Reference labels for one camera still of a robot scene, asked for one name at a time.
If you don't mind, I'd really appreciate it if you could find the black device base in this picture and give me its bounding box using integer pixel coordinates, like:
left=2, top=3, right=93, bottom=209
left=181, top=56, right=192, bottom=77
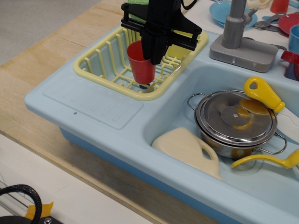
left=0, top=216, right=62, bottom=224

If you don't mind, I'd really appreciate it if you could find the grey plastic fork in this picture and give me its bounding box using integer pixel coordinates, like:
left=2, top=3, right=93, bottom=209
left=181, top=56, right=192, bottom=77
left=254, top=13, right=286, bottom=28

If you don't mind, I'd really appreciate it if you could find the grey toy faucet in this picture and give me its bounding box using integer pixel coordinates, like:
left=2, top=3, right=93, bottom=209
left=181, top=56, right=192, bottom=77
left=209, top=0, right=278, bottom=73

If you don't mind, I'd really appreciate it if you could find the yellow dish rack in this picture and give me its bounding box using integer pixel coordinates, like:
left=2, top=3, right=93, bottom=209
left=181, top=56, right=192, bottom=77
left=73, top=26, right=208, bottom=101

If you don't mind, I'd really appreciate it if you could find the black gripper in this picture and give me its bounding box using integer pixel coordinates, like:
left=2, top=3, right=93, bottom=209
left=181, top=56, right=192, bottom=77
left=121, top=0, right=202, bottom=65

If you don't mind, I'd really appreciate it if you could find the light blue toy sink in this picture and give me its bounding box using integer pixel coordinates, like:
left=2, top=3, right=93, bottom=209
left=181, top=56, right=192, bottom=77
left=25, top=27, right=299, bottom=224

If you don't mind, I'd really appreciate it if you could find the yellow plastic ladle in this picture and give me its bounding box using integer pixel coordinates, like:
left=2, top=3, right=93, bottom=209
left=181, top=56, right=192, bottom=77
left=231, top=149, right=299, bottom=169

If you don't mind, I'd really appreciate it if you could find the black braided cable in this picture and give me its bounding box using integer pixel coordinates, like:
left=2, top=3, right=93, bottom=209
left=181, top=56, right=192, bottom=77
left=0, top=184, right=43, bottom=222

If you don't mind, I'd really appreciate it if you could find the cream plastic jug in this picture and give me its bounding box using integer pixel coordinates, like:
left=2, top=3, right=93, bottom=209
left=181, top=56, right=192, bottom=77
left=152, top=127, right=222, bottom=180

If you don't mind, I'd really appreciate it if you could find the cream toy item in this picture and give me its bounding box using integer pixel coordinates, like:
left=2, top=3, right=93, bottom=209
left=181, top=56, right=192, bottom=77
left=246, top=0, right=271, bottom=9

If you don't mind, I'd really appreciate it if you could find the green toy bitter gourd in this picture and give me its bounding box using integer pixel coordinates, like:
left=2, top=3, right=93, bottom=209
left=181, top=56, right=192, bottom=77
left=128, top=0, right=149, bottom=22

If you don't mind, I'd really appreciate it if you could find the orange plastic cup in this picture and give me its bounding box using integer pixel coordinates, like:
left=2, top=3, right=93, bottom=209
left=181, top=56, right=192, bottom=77
left=270, top=0, right=289, bottom=13

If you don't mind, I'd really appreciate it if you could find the blue plastic cup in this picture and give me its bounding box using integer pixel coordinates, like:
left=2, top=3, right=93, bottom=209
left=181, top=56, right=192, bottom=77
left=288, top=25, right=299, bottom=54

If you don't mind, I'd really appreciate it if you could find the red plastic cup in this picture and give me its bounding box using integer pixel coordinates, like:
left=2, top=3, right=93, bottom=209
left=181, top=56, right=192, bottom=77
left=127, top=40, right=156, bottom=84

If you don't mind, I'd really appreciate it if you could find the red plastic plate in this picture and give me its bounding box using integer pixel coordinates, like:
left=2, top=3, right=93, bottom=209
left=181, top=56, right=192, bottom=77
left=278, top=13, right=299, bottom=35

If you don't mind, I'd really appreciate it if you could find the steel pot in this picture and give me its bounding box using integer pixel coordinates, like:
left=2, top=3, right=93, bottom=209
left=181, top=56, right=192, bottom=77
left=187, top=93, right=288, bottom=159

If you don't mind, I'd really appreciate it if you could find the blue plastic plate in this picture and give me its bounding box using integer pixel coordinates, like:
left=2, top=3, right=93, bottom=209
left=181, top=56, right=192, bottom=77
left=209, top=0, right=258, bottom=28

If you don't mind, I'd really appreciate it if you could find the yellow handled toy knife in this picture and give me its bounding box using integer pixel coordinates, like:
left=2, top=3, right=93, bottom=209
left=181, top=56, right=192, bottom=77
left=243, top=77, right=299, bottom=142

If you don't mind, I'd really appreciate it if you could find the yellow tape piece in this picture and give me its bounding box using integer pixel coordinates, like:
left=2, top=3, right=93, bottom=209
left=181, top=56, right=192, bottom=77
left=24, top=202, right=54, bottom=220

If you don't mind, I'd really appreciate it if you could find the wooden board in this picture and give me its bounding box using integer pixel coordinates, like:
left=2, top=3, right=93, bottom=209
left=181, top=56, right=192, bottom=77
left=0, top=0, right=220, bottom=224

